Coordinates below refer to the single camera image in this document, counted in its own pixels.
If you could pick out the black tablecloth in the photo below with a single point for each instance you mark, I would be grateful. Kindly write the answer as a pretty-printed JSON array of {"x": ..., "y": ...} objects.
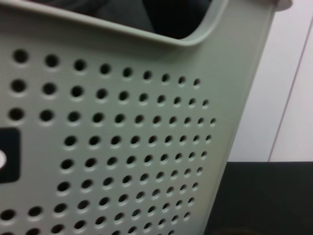
[{"x": 269, "y": 195}]

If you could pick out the black cloth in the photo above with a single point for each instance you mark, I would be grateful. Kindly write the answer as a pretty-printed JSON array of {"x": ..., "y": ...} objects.
[{"x": 171, "y": 17}]

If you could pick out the grey perforated plastic storage box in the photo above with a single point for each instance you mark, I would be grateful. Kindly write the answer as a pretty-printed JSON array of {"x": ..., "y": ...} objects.
[{"x": 122, "y": 147}]

